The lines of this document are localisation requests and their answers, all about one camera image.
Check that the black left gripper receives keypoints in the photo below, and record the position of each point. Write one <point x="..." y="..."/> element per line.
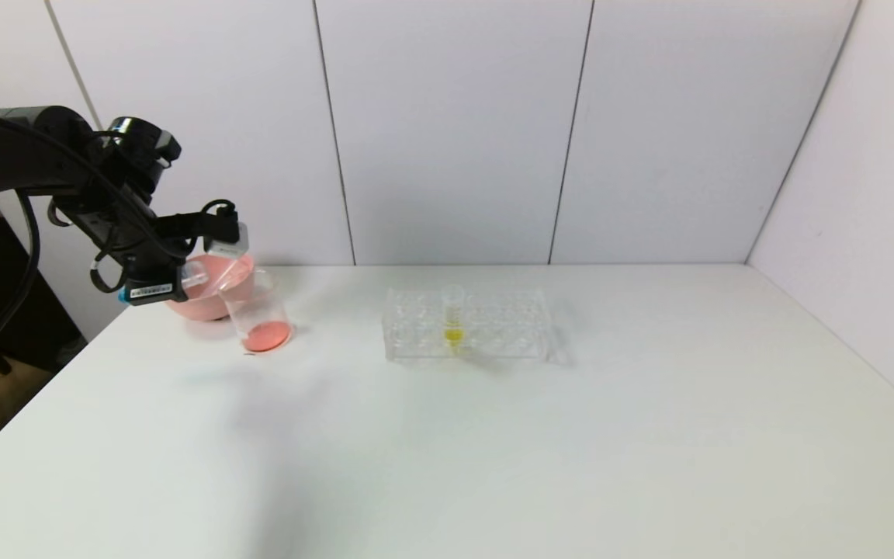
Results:
<point x="154" y="289"/>

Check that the test tube with blue pigment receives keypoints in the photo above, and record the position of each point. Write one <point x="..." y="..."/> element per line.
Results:
<point x="195" y="278"/>

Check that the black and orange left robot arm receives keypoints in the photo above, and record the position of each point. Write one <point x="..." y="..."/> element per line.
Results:
<point x="20" y="151"/>

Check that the test tube with yellow pigment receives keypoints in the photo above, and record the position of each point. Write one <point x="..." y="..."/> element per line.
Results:
<point x="453" y="335"/>

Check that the clear acrylic test tube rack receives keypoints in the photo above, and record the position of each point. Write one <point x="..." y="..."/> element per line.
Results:
<point x="486" y="351"/>

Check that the pink plastic bowl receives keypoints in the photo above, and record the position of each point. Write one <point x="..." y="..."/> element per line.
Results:
<point x="210" y="307"/>

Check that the clear glass beaker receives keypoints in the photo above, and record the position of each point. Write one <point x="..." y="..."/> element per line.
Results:
<point x="265" y="335"/>

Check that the black background furniture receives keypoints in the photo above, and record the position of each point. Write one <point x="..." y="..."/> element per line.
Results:
<point x="51" y="318"/>

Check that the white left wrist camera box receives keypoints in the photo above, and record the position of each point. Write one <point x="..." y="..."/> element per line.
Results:
<point x="231" y="241"/>

